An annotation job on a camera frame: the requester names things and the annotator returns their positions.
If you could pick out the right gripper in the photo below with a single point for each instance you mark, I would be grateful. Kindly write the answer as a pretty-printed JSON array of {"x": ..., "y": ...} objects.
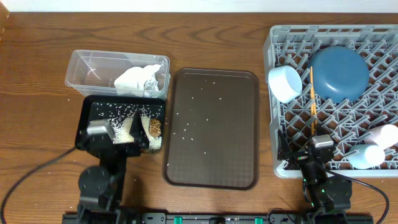
[{"x": 285, "y": 152}]

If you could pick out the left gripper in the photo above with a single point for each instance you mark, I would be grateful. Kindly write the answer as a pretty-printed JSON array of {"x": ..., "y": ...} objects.
[{"x": 134, "y": 150}]

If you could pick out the brown mushroom food scrap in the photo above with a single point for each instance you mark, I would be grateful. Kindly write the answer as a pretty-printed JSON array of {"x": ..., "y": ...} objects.
[{"x": 155, "y": 128}]

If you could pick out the white napkin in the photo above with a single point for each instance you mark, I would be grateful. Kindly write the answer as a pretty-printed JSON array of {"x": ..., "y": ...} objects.
[{"x": 133, "y": 79}]

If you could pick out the light blue rice bowl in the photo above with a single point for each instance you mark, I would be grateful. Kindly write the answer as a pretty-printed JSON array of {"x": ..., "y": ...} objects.
[{"x": 285, "y": 83}]

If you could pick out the light blue cup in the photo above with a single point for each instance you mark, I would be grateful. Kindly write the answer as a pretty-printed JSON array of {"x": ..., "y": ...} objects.
[{"x": 366, "y": 156}]

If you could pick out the wooden chopstick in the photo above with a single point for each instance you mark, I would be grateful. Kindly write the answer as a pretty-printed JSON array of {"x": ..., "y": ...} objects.
[
  {"x": 314, "y": 113},
  {"x": 312, "y": 88}
]

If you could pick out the dark blue plate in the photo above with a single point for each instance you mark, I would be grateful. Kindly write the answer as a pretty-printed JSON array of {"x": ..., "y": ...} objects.
[{"x": 339, "y": 73}]

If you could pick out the pink cup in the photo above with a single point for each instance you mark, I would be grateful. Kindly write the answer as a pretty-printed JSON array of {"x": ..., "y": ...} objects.
[{"x": 384, "y": 136}]

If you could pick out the yellow green snack wrapper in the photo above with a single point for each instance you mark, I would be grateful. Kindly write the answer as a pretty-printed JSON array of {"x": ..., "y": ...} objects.
[{"x": 151, "y": 89}]

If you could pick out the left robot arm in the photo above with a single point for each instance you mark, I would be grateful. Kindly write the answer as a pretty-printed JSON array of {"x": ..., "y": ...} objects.
[{"x": 101, "y": 186}]

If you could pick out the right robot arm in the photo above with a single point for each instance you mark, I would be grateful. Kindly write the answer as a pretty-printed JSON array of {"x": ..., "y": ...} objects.
[{"x": 329, "y": 196}]

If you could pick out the black waste tray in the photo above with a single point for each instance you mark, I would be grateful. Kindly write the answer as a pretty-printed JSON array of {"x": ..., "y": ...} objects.
[{"x": 89, "y": 100}]

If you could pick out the grey dishwasher rack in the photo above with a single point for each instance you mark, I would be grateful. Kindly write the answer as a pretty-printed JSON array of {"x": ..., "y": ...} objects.
[{"x": 348, "y": 121}]

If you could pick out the spilled white rice pile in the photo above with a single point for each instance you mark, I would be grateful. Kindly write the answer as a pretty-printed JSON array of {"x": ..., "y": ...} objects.
[{"x": 120, "y": 116}]

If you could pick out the brown serving tray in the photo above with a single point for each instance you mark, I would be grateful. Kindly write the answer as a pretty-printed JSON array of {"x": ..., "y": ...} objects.
[{"x": 213, "y": 130}]

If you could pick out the clear plastic bin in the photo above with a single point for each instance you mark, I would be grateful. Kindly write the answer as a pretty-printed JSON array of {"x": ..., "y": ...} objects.
[{"x": 93, "y": 72}]

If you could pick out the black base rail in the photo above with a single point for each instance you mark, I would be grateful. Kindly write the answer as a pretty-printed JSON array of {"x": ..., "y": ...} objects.
[{"x": 162, "y": 218}]

